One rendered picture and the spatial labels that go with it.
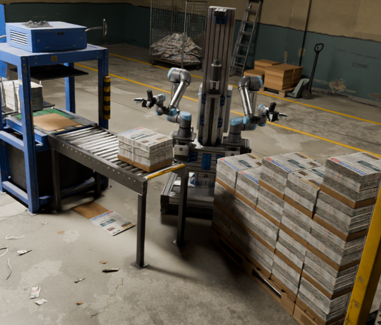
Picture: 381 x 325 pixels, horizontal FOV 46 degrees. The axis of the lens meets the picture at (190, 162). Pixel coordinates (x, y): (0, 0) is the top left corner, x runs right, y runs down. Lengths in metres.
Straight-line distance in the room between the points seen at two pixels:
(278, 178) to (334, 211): 0.55
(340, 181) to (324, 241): 0.45
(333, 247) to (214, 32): 2.29
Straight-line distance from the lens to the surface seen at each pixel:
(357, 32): 10.23
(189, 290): 3.66
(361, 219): 2.99
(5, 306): 3.63
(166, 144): 3.66
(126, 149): 3.73
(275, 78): 9.91
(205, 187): 4.72
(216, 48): 4.33
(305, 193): 3.14
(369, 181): 2.88
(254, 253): 3.75
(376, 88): 10.15
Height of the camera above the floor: 2.30
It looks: 23 degrees down
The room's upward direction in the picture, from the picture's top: 4 degrees clockwise
